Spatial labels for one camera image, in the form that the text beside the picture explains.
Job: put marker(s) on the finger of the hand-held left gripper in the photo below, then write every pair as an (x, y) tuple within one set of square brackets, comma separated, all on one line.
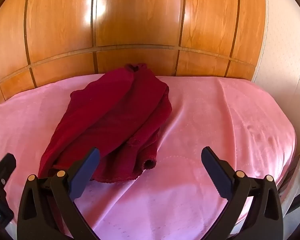
[(5, 170)]

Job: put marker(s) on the pink blanket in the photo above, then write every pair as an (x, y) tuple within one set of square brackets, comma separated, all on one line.
[(215, 120)]

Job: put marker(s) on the wooden headboard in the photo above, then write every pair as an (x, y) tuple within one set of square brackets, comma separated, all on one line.
[(140, 17)]

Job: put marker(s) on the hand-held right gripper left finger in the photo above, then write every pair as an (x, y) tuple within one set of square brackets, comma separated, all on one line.
[(86, 172)]

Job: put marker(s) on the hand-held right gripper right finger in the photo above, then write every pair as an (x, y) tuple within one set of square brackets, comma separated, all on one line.
[(215, 172)]

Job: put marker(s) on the dark red knit garment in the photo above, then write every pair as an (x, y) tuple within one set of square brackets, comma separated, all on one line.
[(110, 110)]

